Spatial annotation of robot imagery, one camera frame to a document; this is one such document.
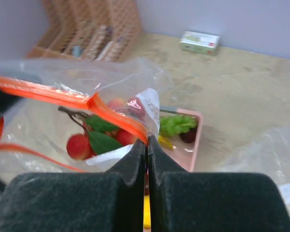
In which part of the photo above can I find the pink plastic basket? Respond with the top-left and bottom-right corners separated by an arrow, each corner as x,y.
160,106 -> 203,172

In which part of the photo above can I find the green grape bunch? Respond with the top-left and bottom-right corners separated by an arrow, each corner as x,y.
159,115 -> 198,137

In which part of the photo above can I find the clear orange-zipper bag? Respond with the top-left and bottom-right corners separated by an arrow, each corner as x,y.
0,58 -> 173,173

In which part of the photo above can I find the green white small box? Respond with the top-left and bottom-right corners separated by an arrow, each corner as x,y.
179,31 -> 220,56

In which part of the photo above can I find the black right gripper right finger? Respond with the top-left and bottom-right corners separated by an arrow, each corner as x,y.
147,136 -> 290,232

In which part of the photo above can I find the yellow banana bunch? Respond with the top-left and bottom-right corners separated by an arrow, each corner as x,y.
143,134 -> 174,232

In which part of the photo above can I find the orange desk file organizer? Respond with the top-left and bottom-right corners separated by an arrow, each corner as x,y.
26,0 -> 142,61

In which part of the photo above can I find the dark red plum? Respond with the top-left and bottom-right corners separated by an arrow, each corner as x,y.
179,128 -> 197,144

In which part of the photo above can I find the red strawberry cluster with leaves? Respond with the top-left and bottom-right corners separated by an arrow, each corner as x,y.
58,97 -> 146,160

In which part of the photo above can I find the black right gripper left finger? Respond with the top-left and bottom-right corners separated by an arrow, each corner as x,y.
0,141 -> 145,232

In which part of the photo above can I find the clear blue-zipper bag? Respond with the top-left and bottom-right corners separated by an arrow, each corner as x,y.
216,127 -> 290,205

